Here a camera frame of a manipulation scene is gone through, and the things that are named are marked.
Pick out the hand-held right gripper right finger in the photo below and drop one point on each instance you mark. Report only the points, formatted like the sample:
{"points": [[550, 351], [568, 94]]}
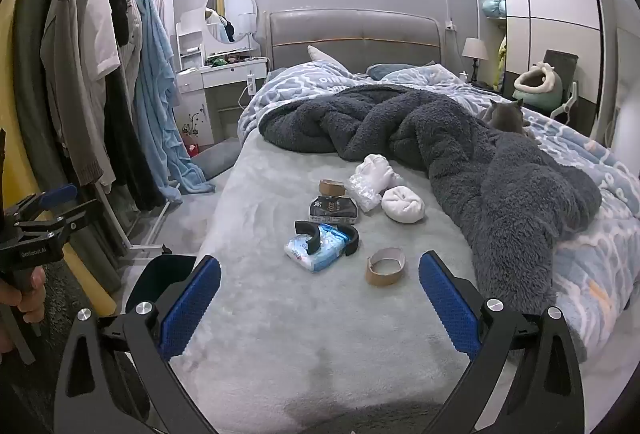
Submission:
{"points": [[445, 299]]}

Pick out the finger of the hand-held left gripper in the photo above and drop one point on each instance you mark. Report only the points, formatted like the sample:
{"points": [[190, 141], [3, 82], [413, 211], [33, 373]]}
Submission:
{"points": [[70, 216], [57, 196]]}

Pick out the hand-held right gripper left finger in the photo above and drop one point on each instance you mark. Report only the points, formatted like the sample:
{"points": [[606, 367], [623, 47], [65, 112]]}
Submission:
{"points": [[192, 304]]}

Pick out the dark teal trash bin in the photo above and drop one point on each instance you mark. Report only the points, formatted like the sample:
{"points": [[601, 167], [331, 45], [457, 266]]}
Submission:
{"points": [[155, 279]]}

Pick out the cardboard tape core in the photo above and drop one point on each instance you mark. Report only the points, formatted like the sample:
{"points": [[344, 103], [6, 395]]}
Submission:
{"points": [[377, 279]]}

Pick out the white sock ball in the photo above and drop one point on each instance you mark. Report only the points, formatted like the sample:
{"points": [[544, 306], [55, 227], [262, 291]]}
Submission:
{"points": [[402, 206]]}

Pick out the blue tissue packet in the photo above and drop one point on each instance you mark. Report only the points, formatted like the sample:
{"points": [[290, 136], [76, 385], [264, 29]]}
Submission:
{"points": [[315, 255]]}

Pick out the black curved plastic piece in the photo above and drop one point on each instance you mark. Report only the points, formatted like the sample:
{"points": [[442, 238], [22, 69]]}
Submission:
{"points": [[305, 234]]}

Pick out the small brown tape roll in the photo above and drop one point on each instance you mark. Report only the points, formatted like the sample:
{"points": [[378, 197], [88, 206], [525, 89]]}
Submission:
{"points": [[325, 190]]}

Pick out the person's left hand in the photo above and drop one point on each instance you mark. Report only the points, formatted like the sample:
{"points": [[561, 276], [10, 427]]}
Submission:
{"points": [[36, 304]]}

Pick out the white clothes rack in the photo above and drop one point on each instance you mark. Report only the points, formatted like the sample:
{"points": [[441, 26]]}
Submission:
{"points": [[145, 245]]}

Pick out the black long garment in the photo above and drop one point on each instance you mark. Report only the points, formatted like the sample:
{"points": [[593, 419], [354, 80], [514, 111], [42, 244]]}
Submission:
{"points": [[132, 154]]}

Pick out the yellow foam pad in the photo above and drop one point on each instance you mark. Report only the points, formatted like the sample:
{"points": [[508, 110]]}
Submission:
{"points": [[15, 114]]}

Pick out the grey hanging coat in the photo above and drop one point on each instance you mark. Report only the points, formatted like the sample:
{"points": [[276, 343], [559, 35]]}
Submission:
{"points": [[65, 79]]}

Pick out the dark grey fleece blanket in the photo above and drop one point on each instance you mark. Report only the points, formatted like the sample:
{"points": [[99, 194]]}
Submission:
{"points": [[500, 194]]}

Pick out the grey upholstered bed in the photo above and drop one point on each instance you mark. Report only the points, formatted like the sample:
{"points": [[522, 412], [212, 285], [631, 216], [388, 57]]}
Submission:
{"points": [[310, 339]]}

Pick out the clear plastic wrapper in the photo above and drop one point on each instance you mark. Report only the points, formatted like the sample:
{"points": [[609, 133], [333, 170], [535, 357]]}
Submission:
{"points": [[365, 196]]}

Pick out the black printed box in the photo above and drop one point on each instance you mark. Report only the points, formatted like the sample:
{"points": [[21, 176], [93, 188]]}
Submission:
{"points": [[332, 210]]}

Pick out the grey floor cushion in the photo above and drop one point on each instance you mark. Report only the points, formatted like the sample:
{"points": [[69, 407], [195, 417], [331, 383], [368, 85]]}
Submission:
{"points": [[215, 160]]}

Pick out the white glove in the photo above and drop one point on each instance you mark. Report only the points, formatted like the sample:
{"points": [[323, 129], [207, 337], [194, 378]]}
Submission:
{"points": [[375, 169]]}

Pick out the hanging light blue towel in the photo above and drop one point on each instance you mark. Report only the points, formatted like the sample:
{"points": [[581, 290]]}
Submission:
{"points": [[155, 79]]}

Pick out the white hanging shirt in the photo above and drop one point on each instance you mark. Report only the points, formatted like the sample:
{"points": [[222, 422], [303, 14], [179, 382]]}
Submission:
{"points": [[97, 29]]}

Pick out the grey cat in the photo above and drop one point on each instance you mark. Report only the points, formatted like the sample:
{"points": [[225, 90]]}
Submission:
{"points": [[505, 116]]}

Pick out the white vanity desk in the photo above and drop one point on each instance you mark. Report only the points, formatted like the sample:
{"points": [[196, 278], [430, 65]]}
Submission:
{"points": [[225, 70]]}

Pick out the pile of vanity items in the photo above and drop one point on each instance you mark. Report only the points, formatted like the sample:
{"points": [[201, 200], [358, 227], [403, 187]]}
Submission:
{"points": [[230, 60]]}

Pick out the white power strip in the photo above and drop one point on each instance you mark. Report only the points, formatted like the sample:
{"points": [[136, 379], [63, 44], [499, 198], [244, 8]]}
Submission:
{"points": [[250, 84]]}

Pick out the blue-grey pillow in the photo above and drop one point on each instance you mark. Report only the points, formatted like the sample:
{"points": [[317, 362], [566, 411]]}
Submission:
{"points": [[390, 70]]}

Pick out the yellow-green cloth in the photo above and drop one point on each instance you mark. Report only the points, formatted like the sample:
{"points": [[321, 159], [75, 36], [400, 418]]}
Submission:
{"points": [[500, 64]]}

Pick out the blue patterned duvet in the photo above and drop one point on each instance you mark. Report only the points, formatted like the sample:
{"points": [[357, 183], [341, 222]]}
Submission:
{"points": [[300, 84]]}

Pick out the bedside table lamp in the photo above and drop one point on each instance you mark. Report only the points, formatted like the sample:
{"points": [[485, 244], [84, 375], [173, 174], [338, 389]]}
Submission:
{"points": [[474, 49]]}

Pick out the white desk lamp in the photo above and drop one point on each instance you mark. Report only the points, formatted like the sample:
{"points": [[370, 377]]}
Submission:
{"points": [[247, 21]]}

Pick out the dark chair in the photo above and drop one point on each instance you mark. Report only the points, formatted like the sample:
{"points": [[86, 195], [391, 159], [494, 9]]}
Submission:
{"points": [[560, 60]]}

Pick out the round vanity mirror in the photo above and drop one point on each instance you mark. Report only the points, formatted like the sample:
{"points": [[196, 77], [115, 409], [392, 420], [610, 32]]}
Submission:
{"points": [[237, 1]]}

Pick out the beige pillow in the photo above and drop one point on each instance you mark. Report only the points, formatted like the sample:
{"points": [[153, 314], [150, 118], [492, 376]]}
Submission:
{"points": [[322, 55]]}

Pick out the light blue plush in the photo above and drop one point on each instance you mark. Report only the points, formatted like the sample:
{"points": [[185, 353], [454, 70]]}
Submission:
{"points": [[494, 7]]}

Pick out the white wardrobe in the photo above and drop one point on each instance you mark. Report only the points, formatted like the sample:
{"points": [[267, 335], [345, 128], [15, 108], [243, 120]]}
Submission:
{"points": [[555, 4]]}

